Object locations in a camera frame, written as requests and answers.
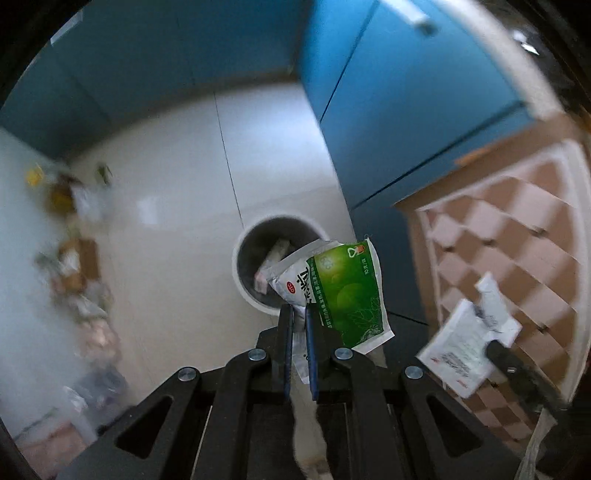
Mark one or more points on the white round waste bin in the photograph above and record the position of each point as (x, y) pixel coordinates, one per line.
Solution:
(251, 240)

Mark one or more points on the blue cabinet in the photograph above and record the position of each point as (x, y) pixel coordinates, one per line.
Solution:
(415, 115)
(138, 69)

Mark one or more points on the green and white packet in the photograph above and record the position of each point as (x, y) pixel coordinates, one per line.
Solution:
(353, 295)

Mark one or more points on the white paper slip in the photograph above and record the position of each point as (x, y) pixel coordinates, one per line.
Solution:
(501, 307)

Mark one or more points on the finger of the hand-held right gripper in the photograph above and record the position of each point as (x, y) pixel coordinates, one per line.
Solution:
(521, 376)

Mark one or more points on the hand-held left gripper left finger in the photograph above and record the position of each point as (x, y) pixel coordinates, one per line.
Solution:
(286, 355)

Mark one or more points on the cardboard box with white dividers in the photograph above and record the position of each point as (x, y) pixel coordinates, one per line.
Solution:
(517, 221)

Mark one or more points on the pile of mixed wrappers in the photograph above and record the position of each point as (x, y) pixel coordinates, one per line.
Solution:
(78, 286)

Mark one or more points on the white sachet with red print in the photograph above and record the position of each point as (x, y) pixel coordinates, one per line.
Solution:
(457, 346)

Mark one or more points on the crumpled white and pink wrapper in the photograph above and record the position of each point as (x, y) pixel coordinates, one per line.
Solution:
(272, 265)

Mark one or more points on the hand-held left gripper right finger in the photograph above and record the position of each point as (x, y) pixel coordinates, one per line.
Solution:
(313, 360)

